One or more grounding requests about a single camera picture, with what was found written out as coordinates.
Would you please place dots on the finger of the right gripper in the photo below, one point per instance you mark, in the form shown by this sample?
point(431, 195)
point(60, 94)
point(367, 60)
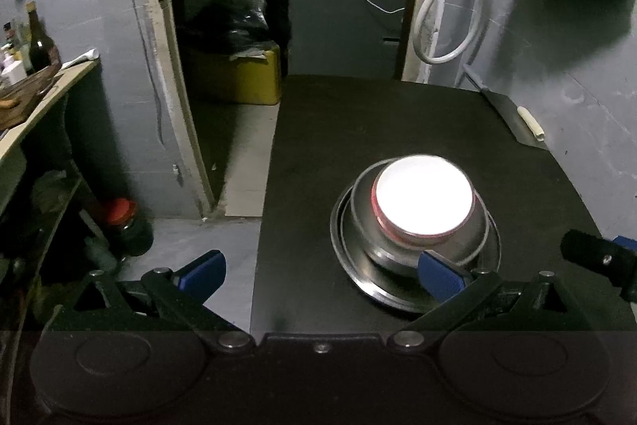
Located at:
point(603, 257)
point(627, 243)

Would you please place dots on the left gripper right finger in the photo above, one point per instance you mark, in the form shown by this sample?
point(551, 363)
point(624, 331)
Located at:
point(480, 312)

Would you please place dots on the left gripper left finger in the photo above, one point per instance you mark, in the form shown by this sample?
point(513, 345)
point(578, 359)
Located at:
point(165, 312)

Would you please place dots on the deep steel bowl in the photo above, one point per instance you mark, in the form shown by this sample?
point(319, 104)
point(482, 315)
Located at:
point(407, 205)

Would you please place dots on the large steel plate front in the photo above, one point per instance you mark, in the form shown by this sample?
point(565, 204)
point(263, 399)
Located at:
point(407, 279)

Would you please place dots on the white ceramic bowl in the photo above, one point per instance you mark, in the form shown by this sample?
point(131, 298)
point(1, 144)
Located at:
point(422, 199)

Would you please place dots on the red lid jar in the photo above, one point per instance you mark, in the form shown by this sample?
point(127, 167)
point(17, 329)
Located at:
point(129, 231)

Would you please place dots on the cleaver knife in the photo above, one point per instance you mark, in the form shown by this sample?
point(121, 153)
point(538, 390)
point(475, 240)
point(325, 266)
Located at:
point(521, 123)

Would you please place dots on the yellow container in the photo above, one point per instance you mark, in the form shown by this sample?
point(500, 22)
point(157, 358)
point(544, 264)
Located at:
point(255, 76)

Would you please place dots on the wooden side shelf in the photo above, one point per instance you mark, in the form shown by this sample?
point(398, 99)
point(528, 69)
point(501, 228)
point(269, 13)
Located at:
point(25, 104)

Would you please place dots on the black plastic bag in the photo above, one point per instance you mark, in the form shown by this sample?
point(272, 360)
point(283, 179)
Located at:
point(248, 27)

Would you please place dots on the dark glass bottle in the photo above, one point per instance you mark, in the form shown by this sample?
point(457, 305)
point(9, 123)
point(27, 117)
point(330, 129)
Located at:
point(42, 50)

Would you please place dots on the grey cabinet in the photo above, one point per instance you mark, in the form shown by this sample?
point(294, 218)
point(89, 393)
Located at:
point(354, 38)

